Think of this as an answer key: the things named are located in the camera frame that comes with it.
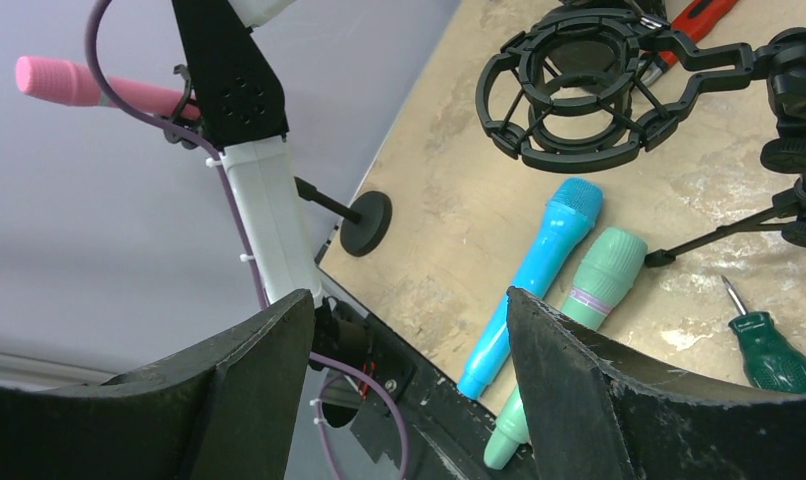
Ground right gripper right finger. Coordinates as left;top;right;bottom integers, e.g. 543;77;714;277
507;287;806;479

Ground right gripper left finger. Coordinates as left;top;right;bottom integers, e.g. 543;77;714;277
0;290;314;479

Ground mint green microphone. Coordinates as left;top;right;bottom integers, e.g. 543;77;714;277
483;227;648;470

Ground blue microphone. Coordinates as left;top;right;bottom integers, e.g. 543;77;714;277
457;177;603;400

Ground black tripod shock-mount stand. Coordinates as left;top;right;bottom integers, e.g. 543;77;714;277
475;8;806;268

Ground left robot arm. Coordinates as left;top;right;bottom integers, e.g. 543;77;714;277
173;1;369;370

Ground pink microphone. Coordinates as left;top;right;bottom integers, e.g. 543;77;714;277
15;56;183;117

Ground green stubby screwdriver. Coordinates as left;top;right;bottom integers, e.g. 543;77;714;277
720;275;806;394

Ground red adjustable wrench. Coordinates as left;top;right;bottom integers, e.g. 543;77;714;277
642;0;738;86

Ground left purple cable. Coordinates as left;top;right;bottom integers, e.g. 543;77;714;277
84;0;411;480

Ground black shock-mount left stand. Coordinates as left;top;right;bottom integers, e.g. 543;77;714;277
163;62;394;258

